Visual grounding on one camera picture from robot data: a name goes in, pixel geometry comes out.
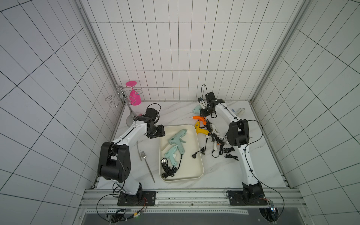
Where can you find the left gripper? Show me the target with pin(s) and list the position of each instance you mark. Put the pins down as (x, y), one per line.
(161, 133)

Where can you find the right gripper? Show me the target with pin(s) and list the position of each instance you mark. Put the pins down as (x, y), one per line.
(207, 111)

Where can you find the large mint glue gun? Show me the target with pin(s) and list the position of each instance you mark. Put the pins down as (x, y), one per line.
(177, 140)

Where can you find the cream storage tray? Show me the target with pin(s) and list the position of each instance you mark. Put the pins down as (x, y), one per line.
(179, 154)

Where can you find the small mint glue gun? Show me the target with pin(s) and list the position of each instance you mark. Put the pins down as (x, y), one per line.
(197, 110)

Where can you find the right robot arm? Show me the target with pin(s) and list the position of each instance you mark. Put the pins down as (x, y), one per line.
(238, 137)

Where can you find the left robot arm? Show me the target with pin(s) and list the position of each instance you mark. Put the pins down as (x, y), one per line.
(114, 161)

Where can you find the white glue gun orange trigger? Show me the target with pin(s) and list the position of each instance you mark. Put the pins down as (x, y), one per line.
(217, 142)

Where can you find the yellow glue gun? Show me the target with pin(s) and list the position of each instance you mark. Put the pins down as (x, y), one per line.
(200, 129)

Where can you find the dirty white Greeler glue gun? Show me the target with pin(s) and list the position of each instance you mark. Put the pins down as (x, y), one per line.
(240, 112)

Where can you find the metal fork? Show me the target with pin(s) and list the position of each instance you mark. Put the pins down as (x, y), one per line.
(143, 155)

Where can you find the chrome cup rack stand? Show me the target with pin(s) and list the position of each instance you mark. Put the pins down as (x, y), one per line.
(122, 97)

